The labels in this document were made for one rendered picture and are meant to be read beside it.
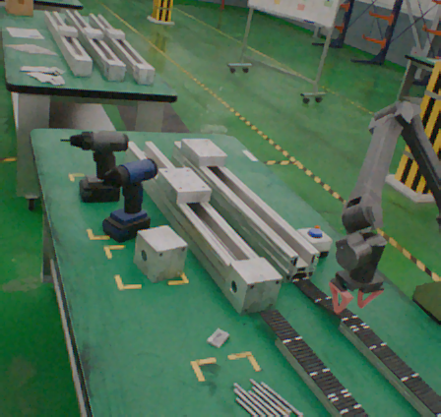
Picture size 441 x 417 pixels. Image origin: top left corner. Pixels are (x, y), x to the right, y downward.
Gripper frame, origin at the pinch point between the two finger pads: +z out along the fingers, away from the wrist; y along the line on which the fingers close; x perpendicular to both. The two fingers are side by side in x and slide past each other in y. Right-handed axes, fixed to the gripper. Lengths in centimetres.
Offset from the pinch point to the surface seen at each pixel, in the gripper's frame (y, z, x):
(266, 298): 17.3, 1.9, -10.4
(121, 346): 54, 6, -9
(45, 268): 45, 67, -124
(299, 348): 19.2, 2.3, 6.4
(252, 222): 4.7, -1.6, -39.1
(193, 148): 4, -7, -83
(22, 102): 43, 18, -206
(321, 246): -13.2, 1.3, -27.1
